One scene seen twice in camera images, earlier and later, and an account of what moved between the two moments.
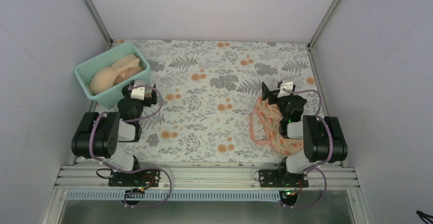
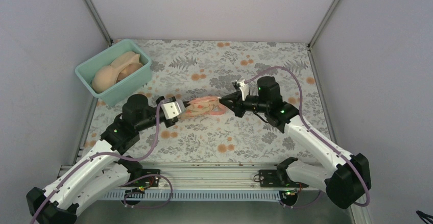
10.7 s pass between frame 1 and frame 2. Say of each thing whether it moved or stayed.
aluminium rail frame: stayed
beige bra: stayed
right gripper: moved
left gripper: moved
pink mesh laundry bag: moved
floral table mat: stayed
